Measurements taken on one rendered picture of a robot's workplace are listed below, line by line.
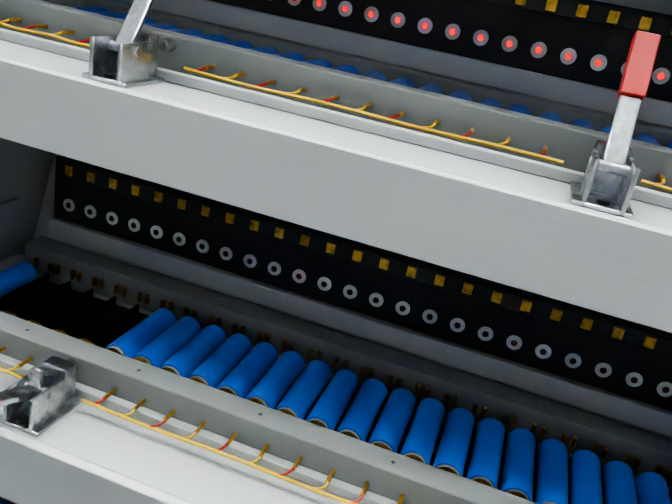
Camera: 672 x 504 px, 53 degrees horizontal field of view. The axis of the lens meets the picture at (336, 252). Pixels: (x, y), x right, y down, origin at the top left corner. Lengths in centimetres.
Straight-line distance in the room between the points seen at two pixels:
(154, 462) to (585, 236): 26
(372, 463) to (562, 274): 15
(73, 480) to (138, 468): 4
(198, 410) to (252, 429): 4
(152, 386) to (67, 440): 5
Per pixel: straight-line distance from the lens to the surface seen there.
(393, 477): 40
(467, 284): 48
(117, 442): 43
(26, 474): 44
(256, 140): 35
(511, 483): 43
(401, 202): 34
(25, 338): 47
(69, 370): 44
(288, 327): 51
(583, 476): 46
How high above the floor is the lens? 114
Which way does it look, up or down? 4 degrees down
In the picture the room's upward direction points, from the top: 16 degrees clockwise
